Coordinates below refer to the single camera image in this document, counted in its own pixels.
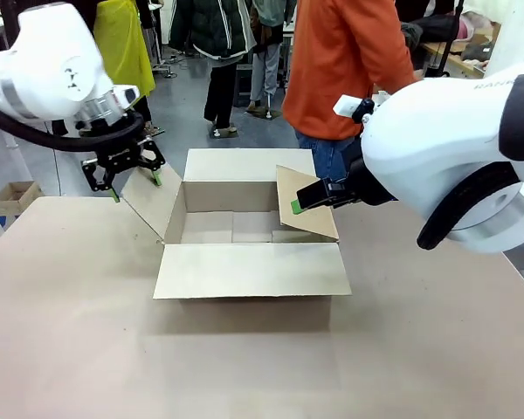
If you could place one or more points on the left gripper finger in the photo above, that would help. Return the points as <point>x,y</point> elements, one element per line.
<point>97,174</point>
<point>150,157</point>

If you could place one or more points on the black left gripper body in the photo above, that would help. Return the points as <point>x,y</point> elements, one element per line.
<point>115,155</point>

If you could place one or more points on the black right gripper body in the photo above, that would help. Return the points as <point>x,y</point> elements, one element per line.
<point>360,187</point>

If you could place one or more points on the large brown cardboard box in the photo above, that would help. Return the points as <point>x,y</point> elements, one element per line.
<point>244,270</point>

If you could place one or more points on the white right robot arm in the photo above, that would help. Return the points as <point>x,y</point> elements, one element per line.
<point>419,144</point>

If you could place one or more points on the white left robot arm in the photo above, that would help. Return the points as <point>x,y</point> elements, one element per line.
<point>48,65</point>

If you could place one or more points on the small cardboard tray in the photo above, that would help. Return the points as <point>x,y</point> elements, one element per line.
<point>15,196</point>

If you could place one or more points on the person in yellow apron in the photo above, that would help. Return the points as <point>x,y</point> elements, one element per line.
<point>122,43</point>

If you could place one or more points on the black stool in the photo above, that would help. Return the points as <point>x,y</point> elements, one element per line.
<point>243,85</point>

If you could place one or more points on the person in orange sweater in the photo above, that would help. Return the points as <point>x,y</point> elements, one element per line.
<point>340,65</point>

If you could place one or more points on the person in grey trousers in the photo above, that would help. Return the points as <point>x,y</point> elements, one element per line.
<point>264,65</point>

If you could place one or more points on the person in dark striped jacket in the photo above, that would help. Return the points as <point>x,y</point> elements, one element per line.
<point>220,30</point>

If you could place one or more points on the black vertical stand pole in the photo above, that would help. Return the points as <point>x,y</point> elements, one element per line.
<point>453,39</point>

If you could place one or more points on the cluttered background table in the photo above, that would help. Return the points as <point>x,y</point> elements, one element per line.
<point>476,48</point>

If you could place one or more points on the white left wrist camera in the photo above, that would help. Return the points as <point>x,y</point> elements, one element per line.
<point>126,95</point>

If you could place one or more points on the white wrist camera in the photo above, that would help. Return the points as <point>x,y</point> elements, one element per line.
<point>126,95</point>
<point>347,106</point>

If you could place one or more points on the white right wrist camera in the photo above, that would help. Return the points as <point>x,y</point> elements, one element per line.
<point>347,106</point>

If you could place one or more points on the metal cart frame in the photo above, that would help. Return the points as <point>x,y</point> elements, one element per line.
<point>166,61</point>

